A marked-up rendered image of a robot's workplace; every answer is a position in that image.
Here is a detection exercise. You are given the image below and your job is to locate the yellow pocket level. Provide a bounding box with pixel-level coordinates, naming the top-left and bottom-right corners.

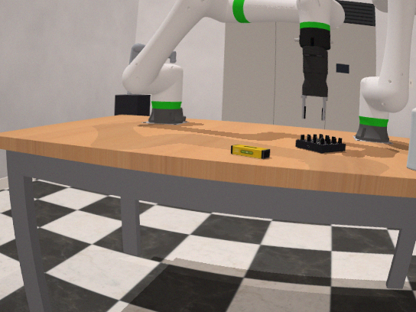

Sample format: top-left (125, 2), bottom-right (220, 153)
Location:
top-left (231, 145), bottom-right (271, 159)

